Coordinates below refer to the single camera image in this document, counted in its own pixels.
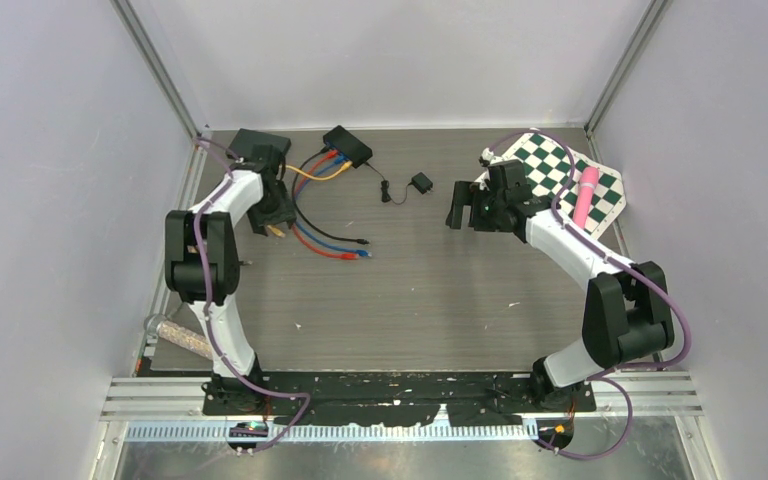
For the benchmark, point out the pink cylindrical tube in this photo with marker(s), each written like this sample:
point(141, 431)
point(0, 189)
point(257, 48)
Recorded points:
point(586, 186)

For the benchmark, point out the black power adapter with cord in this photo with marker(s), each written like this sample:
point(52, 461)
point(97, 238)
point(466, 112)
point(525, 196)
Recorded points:
point(419, 182)

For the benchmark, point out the black ribbed network switch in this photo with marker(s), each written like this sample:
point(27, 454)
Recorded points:
point(349, 146)

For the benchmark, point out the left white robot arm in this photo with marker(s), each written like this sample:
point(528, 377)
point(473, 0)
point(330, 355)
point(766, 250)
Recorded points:
point(203, 267)

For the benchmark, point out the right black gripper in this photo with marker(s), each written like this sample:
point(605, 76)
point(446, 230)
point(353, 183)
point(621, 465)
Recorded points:
point(466, 195)

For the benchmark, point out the green white checkered board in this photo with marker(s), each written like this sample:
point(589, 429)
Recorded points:
point(551, 172)

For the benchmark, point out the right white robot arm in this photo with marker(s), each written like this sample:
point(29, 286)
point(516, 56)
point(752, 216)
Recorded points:
point(625, 317)

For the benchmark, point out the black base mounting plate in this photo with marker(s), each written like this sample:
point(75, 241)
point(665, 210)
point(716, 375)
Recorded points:
point(391, 399)

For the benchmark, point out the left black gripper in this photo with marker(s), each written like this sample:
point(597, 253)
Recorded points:
point(284, 214)

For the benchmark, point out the flat black router box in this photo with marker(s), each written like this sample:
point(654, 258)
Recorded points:
point(245, 140)

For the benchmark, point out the clear glitter tube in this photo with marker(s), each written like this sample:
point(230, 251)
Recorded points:
point(161, 326)

